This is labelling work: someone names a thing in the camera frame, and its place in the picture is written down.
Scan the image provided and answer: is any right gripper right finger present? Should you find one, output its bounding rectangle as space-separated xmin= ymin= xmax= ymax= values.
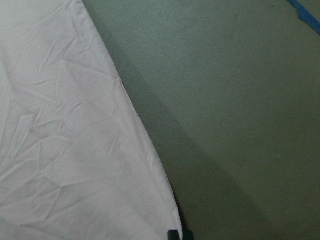
xmin=182 ymin=230 xmax=194 ymax=240

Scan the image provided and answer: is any pink Snoopy t-shirt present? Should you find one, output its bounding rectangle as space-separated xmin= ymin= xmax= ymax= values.
xmin=0 ymin=0 xmax=183 ymax=240

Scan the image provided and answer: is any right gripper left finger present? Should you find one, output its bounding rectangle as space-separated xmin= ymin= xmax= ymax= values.
xmin=167 ymin=230 xmax=179 ymax=240

